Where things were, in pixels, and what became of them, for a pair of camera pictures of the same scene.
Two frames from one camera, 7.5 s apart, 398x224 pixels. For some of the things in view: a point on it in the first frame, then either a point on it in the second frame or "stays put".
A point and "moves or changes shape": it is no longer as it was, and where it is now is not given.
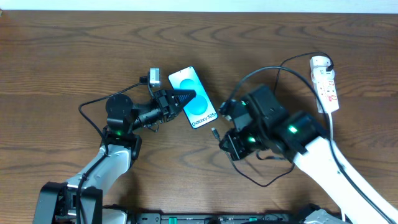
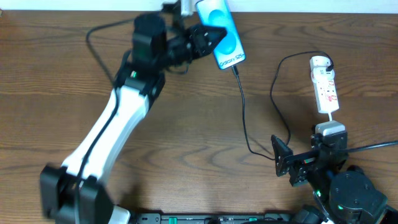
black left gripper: [163, 103] -> [193, 42]
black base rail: [203, 218] stays put
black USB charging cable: [217, 138] moves or changes shape
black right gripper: [228, 128] -> [303, 158]
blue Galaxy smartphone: [199, 111] -> [217, 13]
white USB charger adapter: [319, 61] stays put
